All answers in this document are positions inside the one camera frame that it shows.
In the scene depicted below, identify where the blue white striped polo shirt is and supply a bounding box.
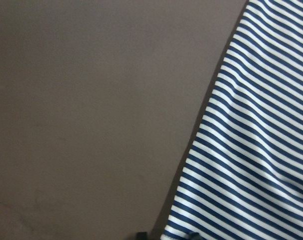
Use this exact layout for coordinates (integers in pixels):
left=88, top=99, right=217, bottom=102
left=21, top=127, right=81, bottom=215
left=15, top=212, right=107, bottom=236
left=161, top=0, right=303, bottom=240

